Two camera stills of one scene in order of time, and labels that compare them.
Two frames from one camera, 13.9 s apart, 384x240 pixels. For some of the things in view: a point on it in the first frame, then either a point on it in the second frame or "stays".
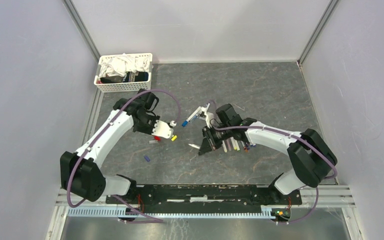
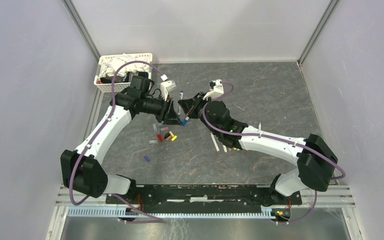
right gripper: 208,143 → 190,106
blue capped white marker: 185,123 stays
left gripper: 149,131 → 168,115
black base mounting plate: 204,196 stays
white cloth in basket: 120,64 stays
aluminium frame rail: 82,28 stays
